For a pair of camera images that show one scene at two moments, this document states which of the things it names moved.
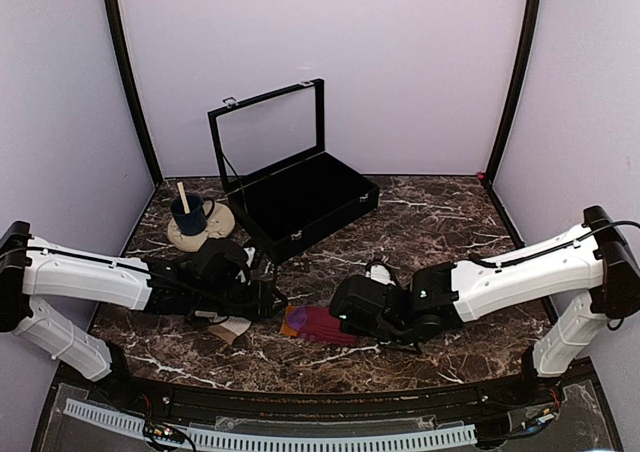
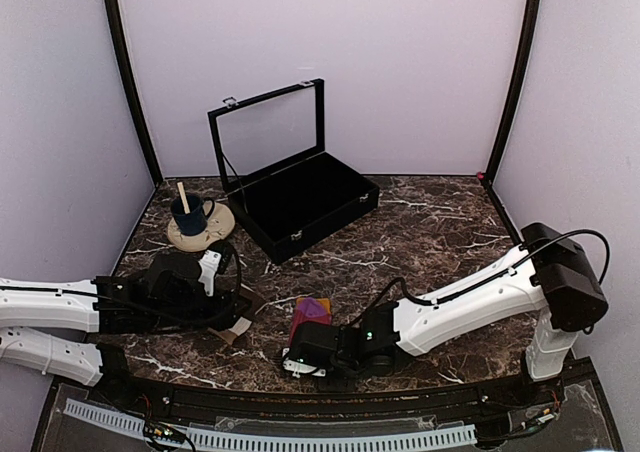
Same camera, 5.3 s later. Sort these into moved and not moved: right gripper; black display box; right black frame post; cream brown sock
Moved: right gripper
Not moved: black display box; cream brown sock; right black frame post
